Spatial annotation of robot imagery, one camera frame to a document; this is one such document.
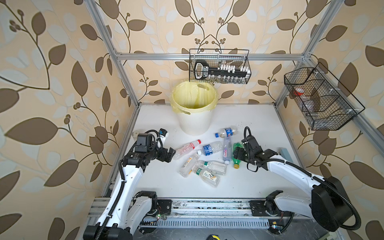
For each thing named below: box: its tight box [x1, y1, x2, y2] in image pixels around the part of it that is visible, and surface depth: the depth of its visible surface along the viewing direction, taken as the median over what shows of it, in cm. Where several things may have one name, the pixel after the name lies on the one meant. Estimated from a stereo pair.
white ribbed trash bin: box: [177, 110, 213, 136], surface depth 102 cm
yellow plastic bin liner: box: [170, 81, 219, 115], surface depth 98 cm
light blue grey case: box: [279, 148, 294, 163], surface depth 90 cm
